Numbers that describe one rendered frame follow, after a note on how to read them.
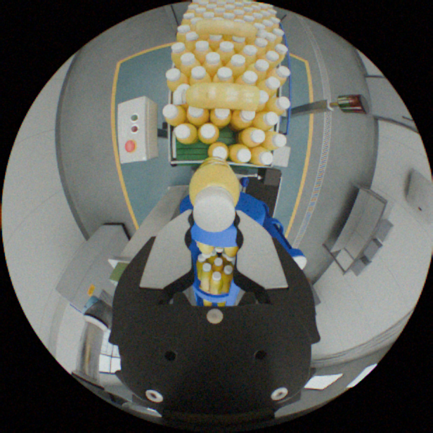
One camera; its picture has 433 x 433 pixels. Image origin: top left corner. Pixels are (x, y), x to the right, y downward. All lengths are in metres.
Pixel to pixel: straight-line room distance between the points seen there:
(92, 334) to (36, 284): 2.34
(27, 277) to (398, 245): 6.06
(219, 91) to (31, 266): 2.88
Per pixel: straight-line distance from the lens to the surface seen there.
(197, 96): 0.33
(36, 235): 2.78
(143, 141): 0.42
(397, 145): 3.56
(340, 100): 0.53
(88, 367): 0.58
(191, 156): 0.58
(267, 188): 1.53
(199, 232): 0.33
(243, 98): 0.34
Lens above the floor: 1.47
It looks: 59 degrees down
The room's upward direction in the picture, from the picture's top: 174 degrees clockwise
